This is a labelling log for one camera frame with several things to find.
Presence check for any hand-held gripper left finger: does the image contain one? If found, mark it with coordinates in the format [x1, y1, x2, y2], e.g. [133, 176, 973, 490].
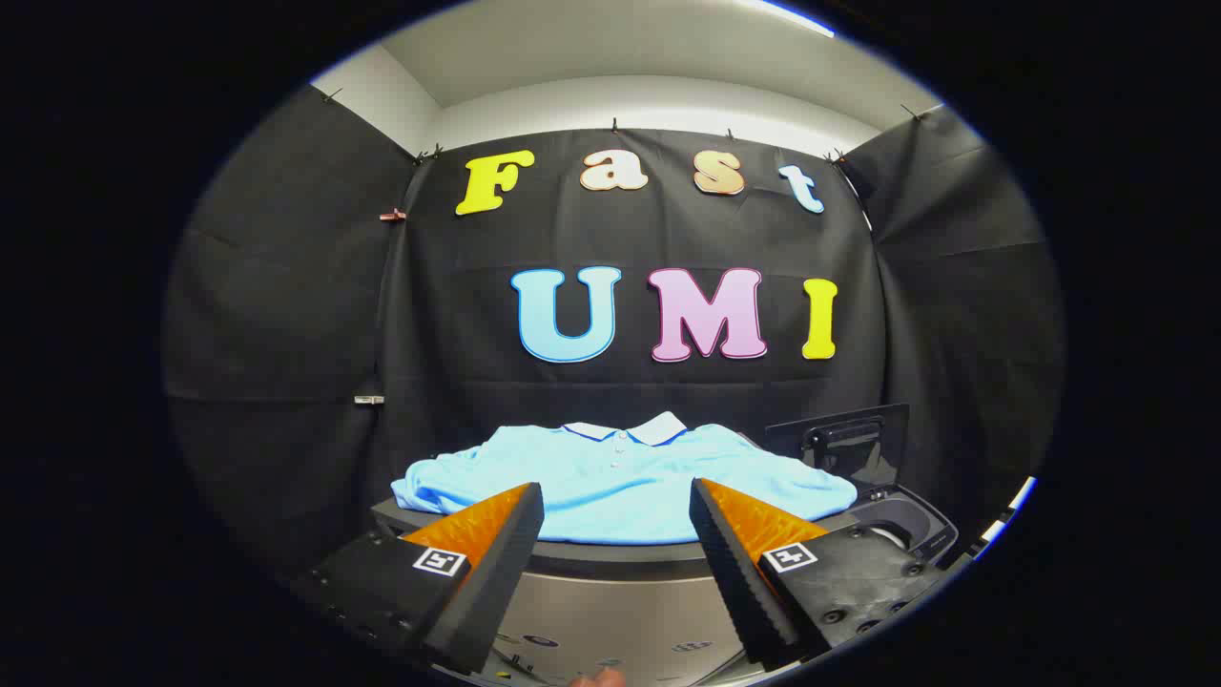
[291, 482, 545, 677]

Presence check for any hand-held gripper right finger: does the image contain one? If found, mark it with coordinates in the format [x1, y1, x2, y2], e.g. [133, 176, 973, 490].
[689, 477, 955, 669]

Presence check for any light blue polo shirt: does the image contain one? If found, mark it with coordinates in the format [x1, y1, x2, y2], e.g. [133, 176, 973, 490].
[391, 412, 858, 547]

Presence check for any black backdrop cloth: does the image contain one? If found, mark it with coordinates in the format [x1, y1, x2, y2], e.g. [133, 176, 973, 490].
[162, 84, 1065, 583]

